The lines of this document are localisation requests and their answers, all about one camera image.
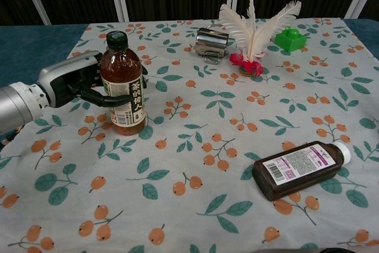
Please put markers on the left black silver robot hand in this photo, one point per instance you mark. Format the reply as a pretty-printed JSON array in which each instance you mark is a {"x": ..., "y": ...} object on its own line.
[{"x": 68, "y": 75}]

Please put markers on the brown tea bottle green label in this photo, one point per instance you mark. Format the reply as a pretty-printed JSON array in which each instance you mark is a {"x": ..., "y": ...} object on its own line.
[{"x": 120, "y": 66}]

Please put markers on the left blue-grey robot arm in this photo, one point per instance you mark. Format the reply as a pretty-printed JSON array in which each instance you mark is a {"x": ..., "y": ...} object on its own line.
[{"x": 17, "y": 102}]

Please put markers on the brown medicine bottle white cap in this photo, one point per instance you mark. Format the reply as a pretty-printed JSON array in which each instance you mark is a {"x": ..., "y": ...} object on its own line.
[{"x": 299, "y": 173}]

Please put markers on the floral leaf print cloth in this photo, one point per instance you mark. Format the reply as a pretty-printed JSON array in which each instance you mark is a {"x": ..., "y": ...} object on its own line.
[{"x": 189, "y": 134}]

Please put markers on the stainless steel cup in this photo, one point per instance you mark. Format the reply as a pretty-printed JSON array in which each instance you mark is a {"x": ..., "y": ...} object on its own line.
[{"x": 211, "y": 41}]

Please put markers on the white feather shuttlecock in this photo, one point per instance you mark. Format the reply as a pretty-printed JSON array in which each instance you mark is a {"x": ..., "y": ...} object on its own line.
[{"x": 247, "y": 30}]

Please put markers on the green toy building block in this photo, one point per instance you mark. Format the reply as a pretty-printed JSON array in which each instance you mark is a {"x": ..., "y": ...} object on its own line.
[{"x": 289, "y": 41}]

